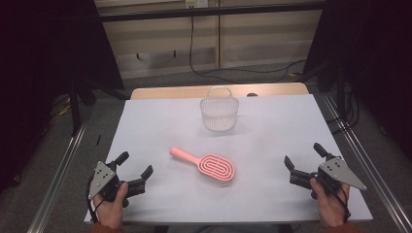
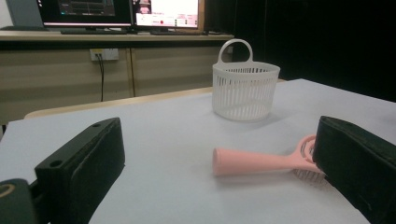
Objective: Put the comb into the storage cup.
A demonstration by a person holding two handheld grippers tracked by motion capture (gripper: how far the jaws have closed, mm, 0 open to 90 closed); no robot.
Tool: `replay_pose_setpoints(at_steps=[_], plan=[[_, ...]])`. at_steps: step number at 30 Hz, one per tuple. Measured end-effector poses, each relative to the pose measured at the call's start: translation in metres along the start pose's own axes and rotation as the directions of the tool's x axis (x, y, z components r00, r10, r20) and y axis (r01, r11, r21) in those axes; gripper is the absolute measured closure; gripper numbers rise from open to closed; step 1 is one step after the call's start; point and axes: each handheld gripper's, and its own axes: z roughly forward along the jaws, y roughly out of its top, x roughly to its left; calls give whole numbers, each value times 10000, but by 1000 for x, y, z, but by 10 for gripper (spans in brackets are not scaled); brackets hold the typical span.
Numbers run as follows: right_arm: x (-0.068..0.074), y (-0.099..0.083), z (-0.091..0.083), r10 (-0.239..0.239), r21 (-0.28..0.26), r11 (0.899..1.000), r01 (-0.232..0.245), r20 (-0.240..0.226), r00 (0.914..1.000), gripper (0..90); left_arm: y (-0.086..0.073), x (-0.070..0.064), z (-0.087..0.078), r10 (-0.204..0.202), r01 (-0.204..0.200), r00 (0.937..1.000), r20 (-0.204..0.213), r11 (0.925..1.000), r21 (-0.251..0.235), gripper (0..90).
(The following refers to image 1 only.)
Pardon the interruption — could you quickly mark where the white table sheet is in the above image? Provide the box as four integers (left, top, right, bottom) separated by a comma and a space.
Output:
84, 93, 374, 225

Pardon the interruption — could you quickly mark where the yellow floor cable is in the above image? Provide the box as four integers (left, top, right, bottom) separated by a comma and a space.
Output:
57, 102, 72, 117

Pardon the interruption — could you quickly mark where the clear plastic cup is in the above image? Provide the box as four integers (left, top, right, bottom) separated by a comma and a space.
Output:
199, 85, 240, 133

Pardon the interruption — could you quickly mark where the metal floor rail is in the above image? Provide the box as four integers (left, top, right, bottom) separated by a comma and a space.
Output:
26, 122, 87, 233
322, 93, 412, 233

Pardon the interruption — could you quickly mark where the bundle of black floor cables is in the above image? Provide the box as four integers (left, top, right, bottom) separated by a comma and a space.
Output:
325, 82, 361, 134

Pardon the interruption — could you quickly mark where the black wall cable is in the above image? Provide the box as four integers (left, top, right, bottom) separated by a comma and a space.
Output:
188, 15, 307, 85

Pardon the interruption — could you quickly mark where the white wall socket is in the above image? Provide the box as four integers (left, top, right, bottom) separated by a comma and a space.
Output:
185, 0, 209, 10

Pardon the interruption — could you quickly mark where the hand-held gripper cable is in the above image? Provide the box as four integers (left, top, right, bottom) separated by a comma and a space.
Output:
319, 177, 353, 222
86, 179, 105, 225

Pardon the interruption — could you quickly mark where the dark curtain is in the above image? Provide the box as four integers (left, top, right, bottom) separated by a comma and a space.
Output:
302, 0, 412, 161
0, 0, 125, 193

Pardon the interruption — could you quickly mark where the person's left hand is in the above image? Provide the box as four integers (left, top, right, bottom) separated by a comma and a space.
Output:
92, 182, 130, 231

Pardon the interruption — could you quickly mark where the black horizontal bar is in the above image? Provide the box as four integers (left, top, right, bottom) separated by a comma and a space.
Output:
96, 2, 326, 23

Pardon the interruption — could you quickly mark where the right hand-held gripper cable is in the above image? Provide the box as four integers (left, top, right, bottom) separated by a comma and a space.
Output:
319, 177, 353, 222

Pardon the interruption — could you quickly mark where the wooden table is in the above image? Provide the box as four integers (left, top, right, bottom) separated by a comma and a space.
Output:
129, 82, 310, 101

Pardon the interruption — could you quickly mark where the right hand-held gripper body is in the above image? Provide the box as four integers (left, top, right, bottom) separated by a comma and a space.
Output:
289, 154, 368, 200

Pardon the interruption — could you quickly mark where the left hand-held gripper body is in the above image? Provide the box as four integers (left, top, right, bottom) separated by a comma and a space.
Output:
87, 160, 147, 209

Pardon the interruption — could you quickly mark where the black metal stand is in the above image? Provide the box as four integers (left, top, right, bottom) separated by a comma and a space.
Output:
68, 76, 97, 137

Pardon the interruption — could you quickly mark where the person's right hand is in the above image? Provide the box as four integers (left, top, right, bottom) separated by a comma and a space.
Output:
309, 177, 352, 229

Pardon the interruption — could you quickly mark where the pink hairbrush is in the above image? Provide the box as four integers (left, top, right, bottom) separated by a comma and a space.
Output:
169, 146, 236, 183

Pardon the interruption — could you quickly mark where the left hand-held gripper cable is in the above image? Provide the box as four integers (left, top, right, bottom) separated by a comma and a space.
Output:
86, 179, 105, 225

